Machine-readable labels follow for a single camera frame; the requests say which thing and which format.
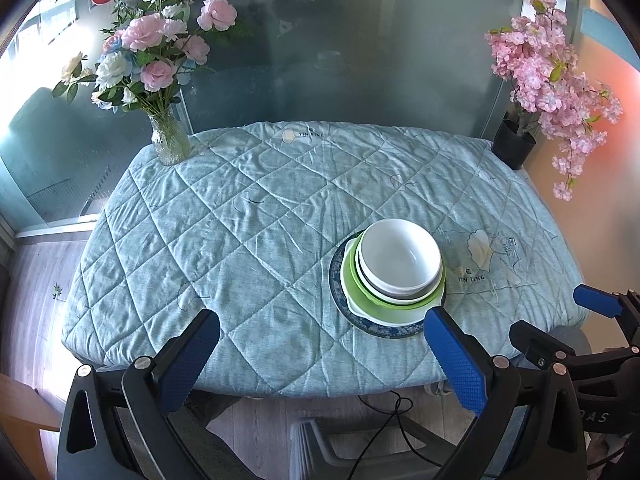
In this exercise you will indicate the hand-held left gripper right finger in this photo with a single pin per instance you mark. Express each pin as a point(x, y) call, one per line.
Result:
point(455, 360)

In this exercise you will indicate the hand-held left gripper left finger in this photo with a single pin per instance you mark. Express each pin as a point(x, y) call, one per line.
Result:
point(192, 355)

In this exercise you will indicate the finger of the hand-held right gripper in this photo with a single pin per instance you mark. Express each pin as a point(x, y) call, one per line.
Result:
point(597, 302)
point(537, 342)

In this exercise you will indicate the blue patterned plate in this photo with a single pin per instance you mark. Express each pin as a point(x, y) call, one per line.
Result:
point(387, 329)

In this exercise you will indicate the green plate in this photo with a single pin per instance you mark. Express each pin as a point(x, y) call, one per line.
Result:
point(400, 308)

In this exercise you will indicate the white bowl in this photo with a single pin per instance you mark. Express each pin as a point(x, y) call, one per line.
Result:
point(400, 255)
point(395, 297)

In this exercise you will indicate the white plate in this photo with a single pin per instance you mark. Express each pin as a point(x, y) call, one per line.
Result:
point(370, 316)

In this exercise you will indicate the light blue quilted blanket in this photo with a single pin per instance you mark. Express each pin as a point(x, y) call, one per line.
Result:
point(250, 240)

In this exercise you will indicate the small green leaf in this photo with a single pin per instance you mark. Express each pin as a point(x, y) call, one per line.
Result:
point(58, 291)

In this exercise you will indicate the grey plastic stool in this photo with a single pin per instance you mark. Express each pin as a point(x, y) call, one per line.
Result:
point(320, 450)

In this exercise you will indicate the wooden stool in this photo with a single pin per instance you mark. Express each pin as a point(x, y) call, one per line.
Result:
point(25, 402)

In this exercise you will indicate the black flower pot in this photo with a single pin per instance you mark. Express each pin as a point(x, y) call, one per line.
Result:
point(512, 145)

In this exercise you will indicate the glass vase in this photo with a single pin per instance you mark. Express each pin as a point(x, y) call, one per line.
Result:
point(170, 142)

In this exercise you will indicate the pink cherry blossom branch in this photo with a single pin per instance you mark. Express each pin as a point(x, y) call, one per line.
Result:
point(540, 70)

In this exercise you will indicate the pink and white flower bouquet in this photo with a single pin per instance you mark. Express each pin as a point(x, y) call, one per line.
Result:
point(145, 32)

